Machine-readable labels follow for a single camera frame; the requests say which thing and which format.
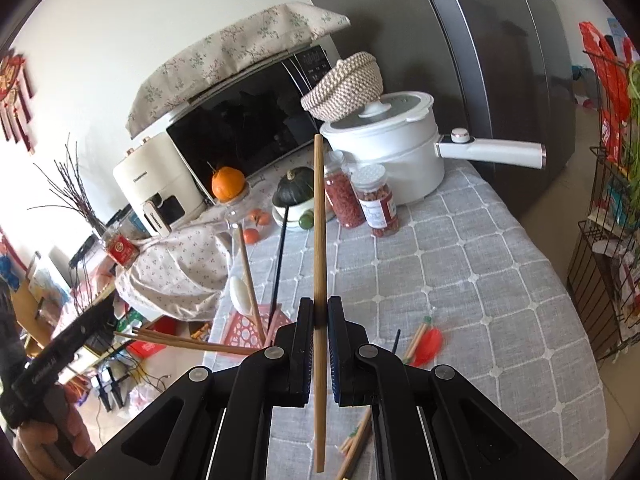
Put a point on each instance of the red wall hanging ornament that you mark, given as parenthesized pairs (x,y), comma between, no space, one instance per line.
(15,95)

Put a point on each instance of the dark green squash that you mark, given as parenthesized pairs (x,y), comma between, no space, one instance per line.
(295,187)

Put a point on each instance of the white plastic spoon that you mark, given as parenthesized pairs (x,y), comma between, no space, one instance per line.
(239,296)

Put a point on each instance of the red cardboard box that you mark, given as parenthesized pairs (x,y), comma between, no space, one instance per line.
(145,349)

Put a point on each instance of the floral cloth microwave cover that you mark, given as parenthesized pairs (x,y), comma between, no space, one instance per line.
(225,50)

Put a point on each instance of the cream air fryer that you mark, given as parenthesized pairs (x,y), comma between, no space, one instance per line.
(145,175)

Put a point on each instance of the jar of red goji berries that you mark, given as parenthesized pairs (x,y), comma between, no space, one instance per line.
(345,200)

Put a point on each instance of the painted wooden chopstick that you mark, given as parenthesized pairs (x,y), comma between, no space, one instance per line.
(419,334)
(352,457)
(357,427)
(411,352)

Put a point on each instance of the clear glass stand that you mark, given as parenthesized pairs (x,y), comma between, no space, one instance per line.
(232,212)

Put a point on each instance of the dark grey refrigerator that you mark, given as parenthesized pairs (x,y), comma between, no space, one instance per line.
(500,85)

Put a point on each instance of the green lime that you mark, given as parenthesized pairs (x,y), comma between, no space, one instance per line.
(306,222)

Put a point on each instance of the plain wooden chopstick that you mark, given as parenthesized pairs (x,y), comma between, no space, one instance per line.
(175,340)
(165,334)
(247,275)
(320,210)

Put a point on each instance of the person's left hand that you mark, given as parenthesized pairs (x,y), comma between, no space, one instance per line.
(75,430)

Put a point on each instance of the large orange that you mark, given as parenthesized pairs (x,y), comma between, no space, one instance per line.
(228,185)

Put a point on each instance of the pink perforated utensil holder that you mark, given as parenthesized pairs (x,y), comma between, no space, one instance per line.
(240,332)

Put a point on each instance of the white ceramic dish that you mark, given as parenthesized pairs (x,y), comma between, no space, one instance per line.
(292,212)

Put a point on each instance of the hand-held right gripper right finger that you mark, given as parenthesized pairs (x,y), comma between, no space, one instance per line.
(345,350)

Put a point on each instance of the red plastic spoon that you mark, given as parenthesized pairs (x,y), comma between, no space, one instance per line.
(430,347)

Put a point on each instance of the bunch of green vegetables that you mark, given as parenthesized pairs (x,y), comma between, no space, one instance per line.
(635,110)

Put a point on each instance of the red plastic bag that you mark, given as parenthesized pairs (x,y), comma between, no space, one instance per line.
(605,85)

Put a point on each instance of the small orange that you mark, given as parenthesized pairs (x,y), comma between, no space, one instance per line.
(250,236)
(260,217)

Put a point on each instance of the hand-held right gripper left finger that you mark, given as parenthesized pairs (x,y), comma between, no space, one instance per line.
(300,350)

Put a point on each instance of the small-flower print cloth cover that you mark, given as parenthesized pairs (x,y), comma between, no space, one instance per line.
(170,270)

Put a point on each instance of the wall poster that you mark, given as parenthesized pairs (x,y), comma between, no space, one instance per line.
(620,35)

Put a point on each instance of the red label jar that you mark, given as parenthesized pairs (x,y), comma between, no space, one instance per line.
(377,205)

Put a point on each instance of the dried bare branches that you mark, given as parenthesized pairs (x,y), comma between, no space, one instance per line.
(75,195)

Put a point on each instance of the black microwave oven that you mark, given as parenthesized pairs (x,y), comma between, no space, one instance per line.
(240,125)

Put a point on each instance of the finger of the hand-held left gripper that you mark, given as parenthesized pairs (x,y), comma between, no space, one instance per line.
(90,325)

